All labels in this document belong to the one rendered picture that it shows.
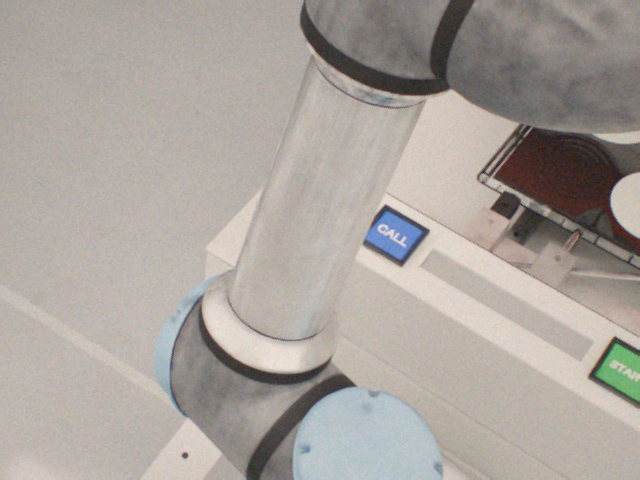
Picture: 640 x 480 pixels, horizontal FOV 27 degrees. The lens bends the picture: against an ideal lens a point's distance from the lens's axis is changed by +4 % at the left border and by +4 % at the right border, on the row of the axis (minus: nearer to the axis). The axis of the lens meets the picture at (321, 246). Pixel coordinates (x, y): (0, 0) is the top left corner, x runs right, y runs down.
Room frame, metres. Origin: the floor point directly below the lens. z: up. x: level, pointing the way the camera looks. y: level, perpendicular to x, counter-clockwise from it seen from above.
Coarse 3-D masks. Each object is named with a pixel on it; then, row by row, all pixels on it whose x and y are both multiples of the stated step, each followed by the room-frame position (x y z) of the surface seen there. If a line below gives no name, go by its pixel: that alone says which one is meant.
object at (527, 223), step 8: (520, 216) 0.95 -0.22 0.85; (528, 216) 0.95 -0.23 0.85; (536, 216) 0.95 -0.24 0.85; (520, 224) 0.94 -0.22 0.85; (528, 224) 0.94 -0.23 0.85; (536, 224) 0.95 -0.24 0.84; (512, 232) 0.92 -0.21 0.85; (520, 232) 0.92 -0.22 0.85; (528, 232) 0.93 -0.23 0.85; (512, 240) 0.91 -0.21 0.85; (520, 240) 0.91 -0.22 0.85
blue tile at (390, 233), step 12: (384, 216) 0.82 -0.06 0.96; (372, 228) 0.80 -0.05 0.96; (384, 228) 0.81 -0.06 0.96; (396, 228) 0.81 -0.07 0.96; (408, 228) 0.81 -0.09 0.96; (372, 240) 0.79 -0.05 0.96; (384, 240) 0.79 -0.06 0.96; (396, 240) 0.79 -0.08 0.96; (408, 240) 0.80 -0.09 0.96; (396, 252) 0.78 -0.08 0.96
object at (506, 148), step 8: (520, 128) 1.03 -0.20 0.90; (528, 128) 1.04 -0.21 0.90; (512, 136) 1.02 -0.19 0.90; (520, 136) 1.02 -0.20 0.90; (504, 144) 1.01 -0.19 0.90; (512, 144) 1.01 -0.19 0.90; (496, 152) 0.99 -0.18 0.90; (504, 152) 0.99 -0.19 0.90; (496, 160) 0.98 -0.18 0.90; (488, 168) 0.97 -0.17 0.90; (496, 168) 0.97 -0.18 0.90
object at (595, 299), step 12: (504, 240) 0.89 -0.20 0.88; (492, 252) 0.87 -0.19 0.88; (504, 252) 0.87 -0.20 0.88; (516, 252) 0.87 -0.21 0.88; (528, 252) 0.88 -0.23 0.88; (576, 276) 0.85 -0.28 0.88; (564, 288) 0.84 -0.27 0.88; (576, 288) 0.84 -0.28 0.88; (588, 288) 0.84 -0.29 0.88; (576, 300) 0.82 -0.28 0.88; (588, 300) 0.83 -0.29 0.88; (600, 300) 0.83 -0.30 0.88; (612, 300) 0.83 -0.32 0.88; (600, 312) 0.81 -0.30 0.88; (612, 312) 0.82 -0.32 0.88; (624, 312) 0.82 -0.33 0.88; (636, 312) 0.82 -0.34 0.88; (624, 324) 0.80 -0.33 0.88; (636, 324) 0.81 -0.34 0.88
